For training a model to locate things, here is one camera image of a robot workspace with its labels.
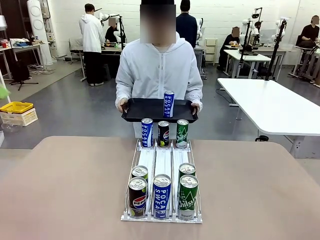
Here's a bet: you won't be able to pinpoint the person's left hand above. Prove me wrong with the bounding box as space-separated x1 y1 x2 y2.
191 101 202 116

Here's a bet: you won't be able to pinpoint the person's right hand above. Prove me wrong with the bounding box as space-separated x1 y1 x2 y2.
116 98 130 113

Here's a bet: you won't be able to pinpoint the black plastic serving tray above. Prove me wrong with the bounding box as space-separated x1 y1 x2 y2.
121 97 199 124

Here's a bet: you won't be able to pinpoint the blue Pocari Sweat can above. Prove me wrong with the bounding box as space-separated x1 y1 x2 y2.
163 90 175 118
141 118 154 148
152 174 172 220

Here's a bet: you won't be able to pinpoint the person's left forearm white sleeve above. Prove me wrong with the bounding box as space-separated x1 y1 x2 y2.
184 79 204 106

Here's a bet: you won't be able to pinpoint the person's right forearm white sleeve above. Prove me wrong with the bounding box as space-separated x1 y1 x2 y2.
115 79 133 105

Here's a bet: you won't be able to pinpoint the person in white hoodie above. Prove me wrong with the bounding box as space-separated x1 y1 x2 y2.
115 0 204 139

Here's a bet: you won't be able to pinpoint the seated person in black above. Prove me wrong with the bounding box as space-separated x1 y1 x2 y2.
218 26 241 71

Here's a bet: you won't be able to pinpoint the standing person white hoodie black trousers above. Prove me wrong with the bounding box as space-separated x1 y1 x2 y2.
78 3 106 87

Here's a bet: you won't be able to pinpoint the standing person in dark jacket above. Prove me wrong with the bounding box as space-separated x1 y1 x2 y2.
175 0 199 48

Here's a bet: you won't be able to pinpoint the person in black t-shirt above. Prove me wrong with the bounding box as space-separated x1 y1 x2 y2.
296 15 320 51

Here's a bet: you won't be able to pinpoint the green Chilsung cider can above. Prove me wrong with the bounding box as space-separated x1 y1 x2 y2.
178 174 199 221
178 162 197 179
175 119 189 149

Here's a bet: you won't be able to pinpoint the black Pepsi can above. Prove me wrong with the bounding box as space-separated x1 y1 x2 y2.
157 120 170 148
128 176 148 219

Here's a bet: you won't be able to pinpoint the grey background work table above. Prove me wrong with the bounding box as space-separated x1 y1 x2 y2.
79 42 126 82

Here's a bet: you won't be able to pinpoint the white drawer unit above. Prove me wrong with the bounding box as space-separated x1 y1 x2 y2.
204 37 219 67

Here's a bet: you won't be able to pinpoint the second-row green can left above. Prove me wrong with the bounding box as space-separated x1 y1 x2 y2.
131 165 149 182

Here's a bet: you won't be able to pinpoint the white background work table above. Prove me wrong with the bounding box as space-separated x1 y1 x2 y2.
223 48 272 79

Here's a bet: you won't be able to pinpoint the large white table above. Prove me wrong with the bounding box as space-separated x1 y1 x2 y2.
216 77 320 159

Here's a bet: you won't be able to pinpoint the thin black pole stand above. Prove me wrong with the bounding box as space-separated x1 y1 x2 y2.
238 19 253 76

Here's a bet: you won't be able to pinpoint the white plastic crate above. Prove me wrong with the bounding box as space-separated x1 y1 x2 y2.
0 107 39 127

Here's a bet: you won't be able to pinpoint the yellow plastic crate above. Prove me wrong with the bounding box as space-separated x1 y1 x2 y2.
0 101 34 115

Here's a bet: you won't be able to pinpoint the black tripod stand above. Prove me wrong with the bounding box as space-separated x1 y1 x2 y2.
8 37 40 91

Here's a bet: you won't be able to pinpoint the white tower air conditioner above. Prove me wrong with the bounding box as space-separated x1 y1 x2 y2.
26 0 54 66

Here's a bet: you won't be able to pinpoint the cluttered white side table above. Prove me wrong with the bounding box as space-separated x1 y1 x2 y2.
0 37 46 74

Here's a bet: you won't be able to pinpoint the clear plastic bowl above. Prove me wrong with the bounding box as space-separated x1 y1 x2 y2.
0 121 23 134

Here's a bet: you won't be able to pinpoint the green plastic part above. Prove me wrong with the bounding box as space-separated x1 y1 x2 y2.
0 84 11 100

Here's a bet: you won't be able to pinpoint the white slanted pole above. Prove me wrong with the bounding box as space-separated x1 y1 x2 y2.
0 69 12 104

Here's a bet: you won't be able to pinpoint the white wire can dispenser rack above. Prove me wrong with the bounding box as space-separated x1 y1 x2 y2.
120 138 203 224

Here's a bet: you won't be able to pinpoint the black pole camera stand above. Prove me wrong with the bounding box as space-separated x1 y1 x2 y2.
265 18 288 81

